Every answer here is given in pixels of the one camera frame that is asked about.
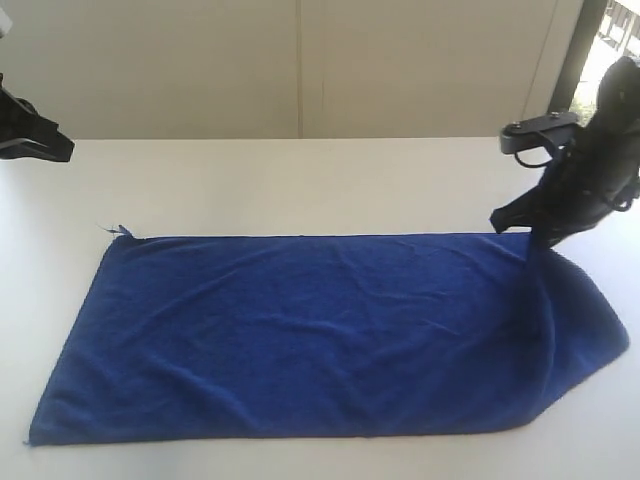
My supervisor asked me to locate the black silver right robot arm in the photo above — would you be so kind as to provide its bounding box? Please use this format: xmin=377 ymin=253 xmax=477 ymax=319
xmin=490 ymin=56 xmax=639 ymax=247

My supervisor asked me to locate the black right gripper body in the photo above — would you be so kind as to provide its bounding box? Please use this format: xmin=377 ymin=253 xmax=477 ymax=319
xmin=534 ymin=124 xmax=639 ymax=248

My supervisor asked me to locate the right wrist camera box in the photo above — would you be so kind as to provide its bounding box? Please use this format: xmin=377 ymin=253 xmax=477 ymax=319
xmin=499 ymin=111 xmax=581 ymax=169

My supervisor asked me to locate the blue microfiber cloth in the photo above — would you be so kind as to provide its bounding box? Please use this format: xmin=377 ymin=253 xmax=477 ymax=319
xmin=27 ymin=228 xmax=630 ymax=447

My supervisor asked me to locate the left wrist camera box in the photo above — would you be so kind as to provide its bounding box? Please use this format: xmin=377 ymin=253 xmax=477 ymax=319
xmin=0 ymin=7 xmax=13 ymax=38

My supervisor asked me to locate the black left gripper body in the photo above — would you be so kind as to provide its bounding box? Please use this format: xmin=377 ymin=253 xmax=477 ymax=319
xmin=1 ymin=74 xmax=38 ymax=160

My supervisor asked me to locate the dark window frame post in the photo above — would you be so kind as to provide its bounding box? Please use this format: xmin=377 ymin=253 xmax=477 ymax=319
xmin=546 ymin=0 xmax=607 ymax=114

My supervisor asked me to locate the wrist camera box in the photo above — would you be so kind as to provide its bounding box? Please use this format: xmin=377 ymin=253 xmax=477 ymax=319
xmin=499 ymin=111 xmax=581 ymax=169
xmin=0 ymin=7 xmax=13 ymax=38

